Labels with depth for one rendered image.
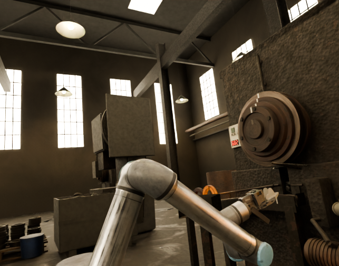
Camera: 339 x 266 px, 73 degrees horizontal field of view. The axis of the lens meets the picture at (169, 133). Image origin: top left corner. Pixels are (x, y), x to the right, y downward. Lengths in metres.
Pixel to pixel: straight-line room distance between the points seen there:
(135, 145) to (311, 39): 2.91
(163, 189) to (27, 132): 10.65
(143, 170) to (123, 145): 2.96
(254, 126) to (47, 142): 10.24
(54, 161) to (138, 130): 7.50
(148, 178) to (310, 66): 1.18
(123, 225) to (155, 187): 0.19
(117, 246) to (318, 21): 1.52
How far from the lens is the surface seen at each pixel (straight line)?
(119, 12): 10.78
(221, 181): 4.33
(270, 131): 1.43
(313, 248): 1.32
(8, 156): 11.20
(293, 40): 1.73
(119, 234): 0.90
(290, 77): 1.68
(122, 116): 3.86
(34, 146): 11.17
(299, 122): 1.43
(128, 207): 0.89
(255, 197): 1.21
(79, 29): 6.18
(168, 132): 8.56
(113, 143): 3.69
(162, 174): 0.79
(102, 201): 3.40
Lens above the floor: 0.89
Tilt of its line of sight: 10 degrees up
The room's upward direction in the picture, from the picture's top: 6 degrees counter-clockwise
